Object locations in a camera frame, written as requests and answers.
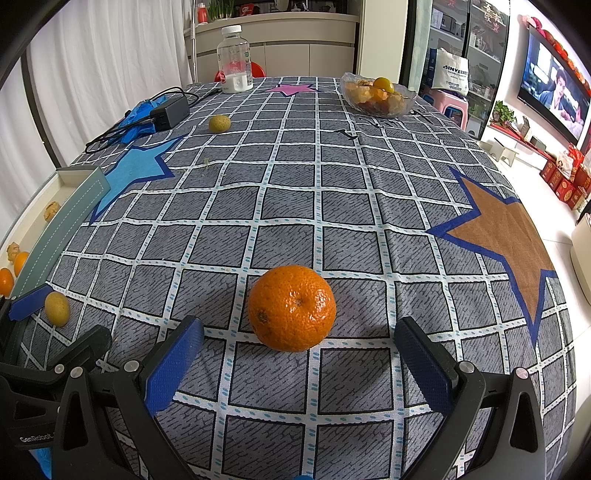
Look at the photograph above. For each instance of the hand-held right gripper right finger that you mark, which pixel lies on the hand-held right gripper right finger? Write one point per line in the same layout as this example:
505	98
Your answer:
425	369

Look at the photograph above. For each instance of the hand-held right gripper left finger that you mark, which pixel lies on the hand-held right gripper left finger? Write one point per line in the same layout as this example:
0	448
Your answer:
173	369

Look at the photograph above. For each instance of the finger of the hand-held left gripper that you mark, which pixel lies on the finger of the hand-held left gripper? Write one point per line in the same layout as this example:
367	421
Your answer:
27	304
87	346

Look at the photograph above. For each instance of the small yellow kumquat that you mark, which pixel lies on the small yellow kumquat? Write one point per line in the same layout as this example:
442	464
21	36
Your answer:
57	309

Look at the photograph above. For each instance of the large orange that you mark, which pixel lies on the large orange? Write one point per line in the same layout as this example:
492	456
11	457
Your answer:
291	309

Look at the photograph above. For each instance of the small orange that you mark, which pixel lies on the small orange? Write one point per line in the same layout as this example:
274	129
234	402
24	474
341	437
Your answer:
5	281
21	264

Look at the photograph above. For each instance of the white tray with fruit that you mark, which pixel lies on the white tray with fruit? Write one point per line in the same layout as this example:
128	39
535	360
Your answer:
32	235

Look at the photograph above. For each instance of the white sofa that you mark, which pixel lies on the white sofa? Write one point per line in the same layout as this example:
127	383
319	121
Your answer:
582	258

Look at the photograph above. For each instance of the grey checked star tablecloth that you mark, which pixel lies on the grey checked star tablecloth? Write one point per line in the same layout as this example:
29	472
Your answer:
295	207

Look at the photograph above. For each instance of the stack of red gift boxes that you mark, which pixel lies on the stack of red gift boxes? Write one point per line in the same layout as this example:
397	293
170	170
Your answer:
563	184

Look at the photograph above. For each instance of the small white bench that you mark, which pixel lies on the small white bench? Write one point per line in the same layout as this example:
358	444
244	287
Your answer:
501	150

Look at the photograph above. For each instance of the small yellow green citrus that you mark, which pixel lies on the small yellow green citrus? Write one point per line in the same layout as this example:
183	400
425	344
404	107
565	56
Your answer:
219	124

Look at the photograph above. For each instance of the red television console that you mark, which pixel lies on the red television console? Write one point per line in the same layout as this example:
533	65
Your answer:
531	141

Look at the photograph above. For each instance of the white curtain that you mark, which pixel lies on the white curtain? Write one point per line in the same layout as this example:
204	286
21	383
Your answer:
115	55

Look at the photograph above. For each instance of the clear glass bowl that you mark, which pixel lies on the clear glass bowl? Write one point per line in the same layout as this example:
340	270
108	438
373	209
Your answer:
408	104

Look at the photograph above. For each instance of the potted plant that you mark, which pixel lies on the potted plant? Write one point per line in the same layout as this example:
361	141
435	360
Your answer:
503	113

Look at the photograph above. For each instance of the pink plastic stool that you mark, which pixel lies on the pink plastic stool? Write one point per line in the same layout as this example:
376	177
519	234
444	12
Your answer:
448	98

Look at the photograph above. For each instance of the pile of pale kumquats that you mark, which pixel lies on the pile of pale kumquats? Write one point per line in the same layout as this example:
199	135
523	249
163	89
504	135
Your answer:
369	99

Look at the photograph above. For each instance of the small yellow tangerine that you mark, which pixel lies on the small yellow tangerine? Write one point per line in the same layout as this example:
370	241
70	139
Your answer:
383	84

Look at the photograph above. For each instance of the white tote bag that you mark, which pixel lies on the white tote bag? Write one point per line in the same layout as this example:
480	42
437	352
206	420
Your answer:
450	71

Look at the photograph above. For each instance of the dark blue bag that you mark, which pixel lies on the dark blue bag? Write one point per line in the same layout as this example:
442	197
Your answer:
431	69

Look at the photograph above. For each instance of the white pole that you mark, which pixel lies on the white pole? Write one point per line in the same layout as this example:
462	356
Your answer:
194	46

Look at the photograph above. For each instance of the red plastic stool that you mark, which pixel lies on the red plastic stool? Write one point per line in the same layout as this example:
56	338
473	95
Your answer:
258	70

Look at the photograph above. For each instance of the clear plastic bottle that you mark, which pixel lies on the clear plastic bottle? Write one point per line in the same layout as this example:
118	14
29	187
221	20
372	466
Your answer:
234	55

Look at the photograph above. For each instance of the glass display cabinet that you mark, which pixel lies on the glass display cabinet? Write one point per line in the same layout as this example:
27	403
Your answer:
485	37

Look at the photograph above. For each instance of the red bottle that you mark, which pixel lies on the red bottle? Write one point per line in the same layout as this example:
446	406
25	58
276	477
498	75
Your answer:
202	13

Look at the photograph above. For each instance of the beige cabinet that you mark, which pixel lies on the beige cabinet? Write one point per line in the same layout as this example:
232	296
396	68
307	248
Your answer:
300	50

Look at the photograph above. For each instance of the green plant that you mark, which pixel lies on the green plant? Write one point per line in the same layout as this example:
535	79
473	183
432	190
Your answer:
220	10

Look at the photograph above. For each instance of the wall television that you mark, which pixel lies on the wall television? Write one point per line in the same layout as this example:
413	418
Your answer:
554	87

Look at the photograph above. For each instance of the red wall decorations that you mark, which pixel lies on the red wall decorations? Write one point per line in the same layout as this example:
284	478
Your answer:
563	48

